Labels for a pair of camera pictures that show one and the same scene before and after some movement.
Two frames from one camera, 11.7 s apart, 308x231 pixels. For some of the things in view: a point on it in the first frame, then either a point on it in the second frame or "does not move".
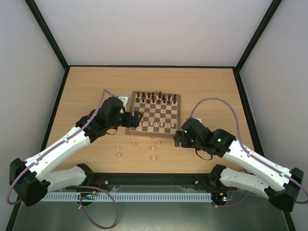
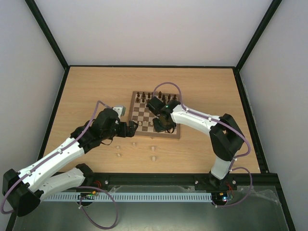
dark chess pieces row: [159, 98] does not move
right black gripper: [179, 138] -> [162, 121]
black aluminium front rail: [206, 179] does not move
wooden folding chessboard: [161, 113] does not move
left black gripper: [136, 121] -> [131, 131]
